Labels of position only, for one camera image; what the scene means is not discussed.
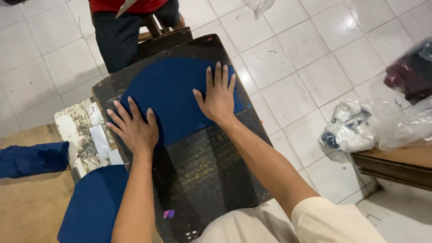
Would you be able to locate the person's right hand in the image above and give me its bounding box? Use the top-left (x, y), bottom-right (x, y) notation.
top-left (193, 61), bottom-right (237, 124)

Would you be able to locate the person's left hand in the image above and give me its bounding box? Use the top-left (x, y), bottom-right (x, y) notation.
top-left (105, 97), bottom-right (159, 156)

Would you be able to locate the dark blue fabric piece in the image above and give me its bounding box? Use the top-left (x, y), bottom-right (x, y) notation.
top-left (107, 57), bottom-right (245, 147)

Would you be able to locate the paint-stained white board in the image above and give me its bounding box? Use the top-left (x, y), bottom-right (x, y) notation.
top-left (53, 97), bottom-right (125, 179)

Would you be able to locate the black printing board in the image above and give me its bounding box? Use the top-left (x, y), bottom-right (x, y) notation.
top-left (91, 34), bottom-right (274, 243)

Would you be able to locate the wooden stool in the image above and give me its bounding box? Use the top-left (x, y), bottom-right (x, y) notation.
top-left (136, 14), bottom-right (194, 63)

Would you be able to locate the stack of blue fabric pieces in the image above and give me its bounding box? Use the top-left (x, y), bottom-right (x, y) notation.
top-left (57, 165), bottom-right (129, 243)

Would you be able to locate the clear plastic bag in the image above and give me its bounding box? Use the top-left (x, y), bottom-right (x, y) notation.
top-left (246, 0), bottom-right (277, 21)

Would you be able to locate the folded blue fabric bundle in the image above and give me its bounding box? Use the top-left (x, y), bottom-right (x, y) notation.
top-left (0, 141), bottom-right (70, 179)

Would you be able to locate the brown wooden table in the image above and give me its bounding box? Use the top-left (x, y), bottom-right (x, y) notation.
top-left (0, 124), bottom-right (76, 243)

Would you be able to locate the plastic bag of white garments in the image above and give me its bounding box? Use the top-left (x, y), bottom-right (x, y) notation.
top-left (317, 98), bottom-right (432, 153)

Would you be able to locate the person's cream shirt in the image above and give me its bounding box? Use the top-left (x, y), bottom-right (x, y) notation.
top-left (190, 196), bottom-right (389, 243)

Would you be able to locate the stack of brown boards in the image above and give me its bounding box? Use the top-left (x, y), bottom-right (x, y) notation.
top-left (350, 142), bottom-right (432, 192)

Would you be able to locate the plastic bag of maroon garments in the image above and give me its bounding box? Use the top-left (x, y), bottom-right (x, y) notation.
top-left (383, 36), bottom-right (432, 106)

